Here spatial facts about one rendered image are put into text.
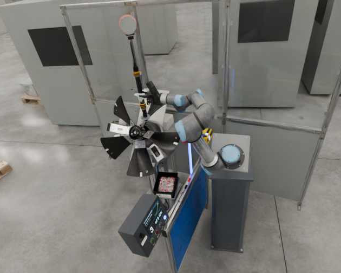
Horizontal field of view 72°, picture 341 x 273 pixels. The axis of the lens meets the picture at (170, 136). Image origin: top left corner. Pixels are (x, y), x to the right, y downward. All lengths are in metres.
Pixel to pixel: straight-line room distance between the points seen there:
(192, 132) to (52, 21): 3.10
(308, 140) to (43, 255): 2.83
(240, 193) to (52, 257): 2.01
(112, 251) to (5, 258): 1.14
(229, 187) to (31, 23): 3.52
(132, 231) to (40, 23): 3.42
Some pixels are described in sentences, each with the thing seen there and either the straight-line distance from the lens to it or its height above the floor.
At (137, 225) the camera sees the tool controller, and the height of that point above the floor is 1.25.
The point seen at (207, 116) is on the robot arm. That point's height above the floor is 1.59.
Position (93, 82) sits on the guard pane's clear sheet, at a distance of 3.07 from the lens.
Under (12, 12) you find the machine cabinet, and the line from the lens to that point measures 4.37.
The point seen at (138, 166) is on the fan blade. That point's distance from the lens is 1.93.
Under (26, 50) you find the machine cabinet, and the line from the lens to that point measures 4.47.
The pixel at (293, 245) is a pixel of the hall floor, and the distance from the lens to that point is 2.74.
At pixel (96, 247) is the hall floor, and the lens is 2.81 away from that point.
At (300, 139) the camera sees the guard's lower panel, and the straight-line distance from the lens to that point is 2.44.
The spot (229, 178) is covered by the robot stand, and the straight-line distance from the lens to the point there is 1.76.
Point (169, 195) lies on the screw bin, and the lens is 1.87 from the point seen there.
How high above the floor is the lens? 2.28
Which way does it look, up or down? 36 degrees down
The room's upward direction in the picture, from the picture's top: 8 degrees counter-clockwise
